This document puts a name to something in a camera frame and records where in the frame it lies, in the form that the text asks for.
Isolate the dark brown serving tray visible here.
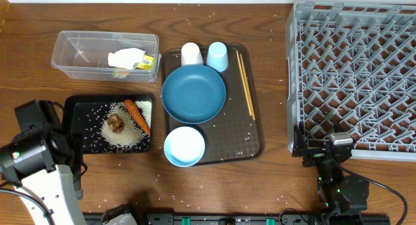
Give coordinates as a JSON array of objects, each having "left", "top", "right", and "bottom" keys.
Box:
[{"left": 161, "top": 42, "right": 265, "bottom": 166}]

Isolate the white plastic cup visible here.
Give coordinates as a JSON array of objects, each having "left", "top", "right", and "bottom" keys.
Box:
[{"left": 181, "top": 42, "right": 203, "bottom": 66}]

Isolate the grey dishwasher rack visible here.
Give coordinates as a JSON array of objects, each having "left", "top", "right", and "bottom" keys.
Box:
[{"left": 286, "top": 1, "right": 415, "bottom": 162}]

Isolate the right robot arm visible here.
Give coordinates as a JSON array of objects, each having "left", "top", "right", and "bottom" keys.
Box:
[{"left": 292, "top": 124, "right": 369, "bottom": 224}]

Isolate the white tissue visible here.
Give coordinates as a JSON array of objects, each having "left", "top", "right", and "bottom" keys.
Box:
[{"left": 108, "top": 48, "right": 145, "bottom": 70}]

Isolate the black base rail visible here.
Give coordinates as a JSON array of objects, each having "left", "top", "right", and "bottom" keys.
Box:
[{"left": 83, "top": 212, "right": 391, "bottom": 225}]

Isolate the clear plastic bin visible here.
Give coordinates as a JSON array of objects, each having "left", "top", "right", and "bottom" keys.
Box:
[{"left": 51, "top": 31, "right": 161, "bottom": 83}]

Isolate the brown food scrap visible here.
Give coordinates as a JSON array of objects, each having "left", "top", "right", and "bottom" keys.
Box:
[{"left": 107, "top": 113, "right": 125, "bottom": 133}]

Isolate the green yellow snack wrapper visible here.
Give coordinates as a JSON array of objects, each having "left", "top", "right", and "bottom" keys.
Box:
[{"left": 112, "top": 54, "right": 155, "bottom": 79}]

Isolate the white rice pile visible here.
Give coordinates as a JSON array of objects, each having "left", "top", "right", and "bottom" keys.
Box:
[{"left": 81, "top": 100, "right": 153, "bottom": 153}]

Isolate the light blue bowl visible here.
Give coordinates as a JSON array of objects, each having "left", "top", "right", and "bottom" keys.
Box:
[{"left": 164, "top": 126, "right": 205, "bottom": 168}]

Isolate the dark blue plate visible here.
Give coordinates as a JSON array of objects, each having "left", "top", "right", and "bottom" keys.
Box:
[{"left": 161, "top": 64, "right": 226, "bottom": 124}]

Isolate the wooden chopstick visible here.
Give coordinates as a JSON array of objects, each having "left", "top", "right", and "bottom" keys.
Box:
[
  {"left": 238, "top": 53, "right": 256, "bottom": 120},
  {"left": 236, "top": 50, "right": 250, "bottom": 112}
]

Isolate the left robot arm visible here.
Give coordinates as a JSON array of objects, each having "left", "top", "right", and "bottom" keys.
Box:
[{"left": 1, "top": 128, "right": 139, "bottom": 225}]

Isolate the orange carrot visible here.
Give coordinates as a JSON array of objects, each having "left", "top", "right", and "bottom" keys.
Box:
[{"left": 124, "top": 99, "right": 150, "bottom": 135}]

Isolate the light blue plastic cup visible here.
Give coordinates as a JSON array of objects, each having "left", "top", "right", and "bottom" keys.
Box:
[{"left": 206, "top": 42, "right": 229, "bottom": 72}]

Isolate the black waste tray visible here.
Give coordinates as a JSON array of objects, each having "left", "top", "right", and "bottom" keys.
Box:
[{"left": 62, "top": 94, "right": 153, "bottom": 154}]

